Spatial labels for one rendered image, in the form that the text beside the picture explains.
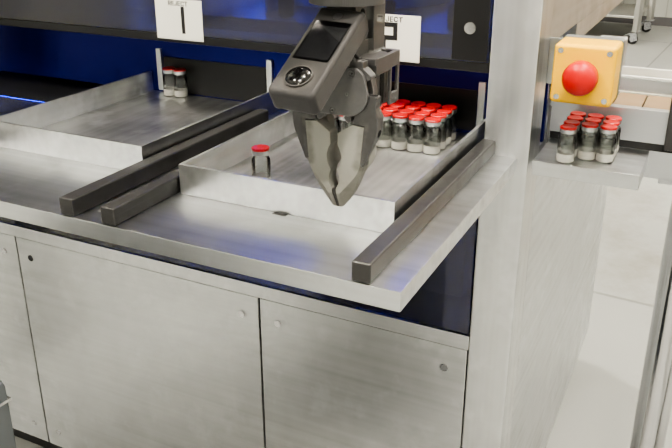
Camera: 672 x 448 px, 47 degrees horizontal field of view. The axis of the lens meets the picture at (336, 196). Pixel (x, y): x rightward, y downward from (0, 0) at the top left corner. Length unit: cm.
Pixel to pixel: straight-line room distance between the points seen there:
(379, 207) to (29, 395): 120
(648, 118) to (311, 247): 53
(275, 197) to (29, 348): 101
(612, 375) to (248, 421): 113
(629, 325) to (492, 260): 143
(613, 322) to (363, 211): 177
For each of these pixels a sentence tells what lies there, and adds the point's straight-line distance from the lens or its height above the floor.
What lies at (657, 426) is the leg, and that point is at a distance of 134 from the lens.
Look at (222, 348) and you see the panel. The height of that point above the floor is 46.
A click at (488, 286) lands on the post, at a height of 69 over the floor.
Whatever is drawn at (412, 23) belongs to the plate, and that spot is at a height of 104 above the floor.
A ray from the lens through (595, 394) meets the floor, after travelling 215.
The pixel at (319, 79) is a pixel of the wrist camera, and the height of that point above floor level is 105.
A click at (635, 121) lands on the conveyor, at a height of 92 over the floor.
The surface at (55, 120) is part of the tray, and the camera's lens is 122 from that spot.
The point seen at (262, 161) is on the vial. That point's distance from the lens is 88.
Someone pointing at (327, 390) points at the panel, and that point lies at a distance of 131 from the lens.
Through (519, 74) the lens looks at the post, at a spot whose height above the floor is 99.
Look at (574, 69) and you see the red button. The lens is 95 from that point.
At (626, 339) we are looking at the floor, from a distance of 242.
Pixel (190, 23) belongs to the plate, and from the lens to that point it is 120.
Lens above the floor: 120
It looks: 21 degrees down
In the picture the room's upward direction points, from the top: straight up
